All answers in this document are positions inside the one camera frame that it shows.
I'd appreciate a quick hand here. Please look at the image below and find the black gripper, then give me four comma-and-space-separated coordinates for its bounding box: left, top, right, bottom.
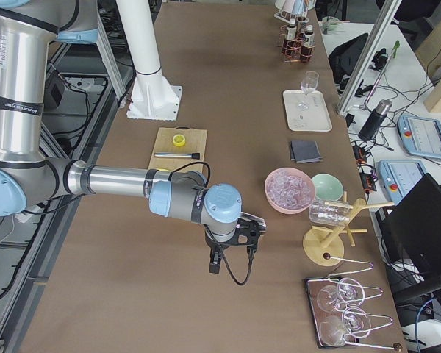
204, 225, 240, 274

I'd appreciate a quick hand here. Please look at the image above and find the tea bottle white cap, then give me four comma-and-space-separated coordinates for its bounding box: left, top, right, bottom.
282, 19, 297, 54

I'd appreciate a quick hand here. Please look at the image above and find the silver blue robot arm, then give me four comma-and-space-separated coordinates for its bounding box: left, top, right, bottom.
0, 1, 242, 273

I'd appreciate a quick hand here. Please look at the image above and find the pink bowl of ice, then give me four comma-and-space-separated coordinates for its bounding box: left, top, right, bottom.
264, 168, 316, 215

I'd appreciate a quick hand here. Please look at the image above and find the steel muddler black tip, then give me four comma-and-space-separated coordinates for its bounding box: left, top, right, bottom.
153, 152, 201, 160

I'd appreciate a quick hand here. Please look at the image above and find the wooden cup tree stand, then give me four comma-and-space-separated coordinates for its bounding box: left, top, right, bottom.
302, 199, 394, 266

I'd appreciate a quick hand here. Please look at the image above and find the bamboo cutting board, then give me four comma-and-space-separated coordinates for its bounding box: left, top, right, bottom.
148, 127, 207, 171

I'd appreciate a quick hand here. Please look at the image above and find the clear glass jar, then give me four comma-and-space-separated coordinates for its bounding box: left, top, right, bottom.
309, 199, 352, 226

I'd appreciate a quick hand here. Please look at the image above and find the half lemon slice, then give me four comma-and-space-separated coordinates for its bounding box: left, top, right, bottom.
172, 134, 187, 147

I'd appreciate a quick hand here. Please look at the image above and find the upside-down wine glass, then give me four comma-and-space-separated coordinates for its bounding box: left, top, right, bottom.
317, 278, 365, 312
318, 307, 370, 347

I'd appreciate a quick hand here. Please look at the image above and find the green ceramic bowl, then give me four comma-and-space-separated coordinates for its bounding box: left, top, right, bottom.
312, 174, 344, 201

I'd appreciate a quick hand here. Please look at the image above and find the grey folded cloth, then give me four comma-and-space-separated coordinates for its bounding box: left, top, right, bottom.
290, 140, 322, 163

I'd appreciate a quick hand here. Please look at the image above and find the black mirror tray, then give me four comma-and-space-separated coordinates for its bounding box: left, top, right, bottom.
304, 276, 342, 350

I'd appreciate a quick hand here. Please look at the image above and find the cream rabbit tray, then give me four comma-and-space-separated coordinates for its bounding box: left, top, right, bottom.
282, 90, 332, 132

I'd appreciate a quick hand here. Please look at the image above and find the clear wine glass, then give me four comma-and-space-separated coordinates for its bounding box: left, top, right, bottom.
298, 71, 319, 110

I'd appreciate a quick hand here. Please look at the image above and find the blue teach pendant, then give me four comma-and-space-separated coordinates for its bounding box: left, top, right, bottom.
378, 160, 427, 204
398, 115, 441, 160

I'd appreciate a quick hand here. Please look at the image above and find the black thermos bottle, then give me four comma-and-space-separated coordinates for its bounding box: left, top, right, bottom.
358, 99, 392, 141

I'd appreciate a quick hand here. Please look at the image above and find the black monitor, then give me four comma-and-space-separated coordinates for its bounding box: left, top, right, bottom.
385, 174, 441, 305

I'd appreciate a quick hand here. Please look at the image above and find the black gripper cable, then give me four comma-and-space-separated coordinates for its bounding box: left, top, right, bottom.
205, 224, 254, 287

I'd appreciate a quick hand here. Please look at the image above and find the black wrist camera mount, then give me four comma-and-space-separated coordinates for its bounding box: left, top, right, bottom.
227, 212, 267, 247

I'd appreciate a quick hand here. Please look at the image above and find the wire glass hanger rack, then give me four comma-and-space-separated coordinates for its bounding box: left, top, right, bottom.
315, 271, 402, 352

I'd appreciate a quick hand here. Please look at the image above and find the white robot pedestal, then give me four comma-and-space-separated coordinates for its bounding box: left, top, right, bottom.
117, 0, 182, 121

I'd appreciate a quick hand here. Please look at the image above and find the copper wire bottle basket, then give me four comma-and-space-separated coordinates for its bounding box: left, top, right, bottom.
279, 25, 315, 63

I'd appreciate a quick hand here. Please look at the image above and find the aluminium frame post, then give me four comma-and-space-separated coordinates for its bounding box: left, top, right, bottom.
337, 0, 401, 117

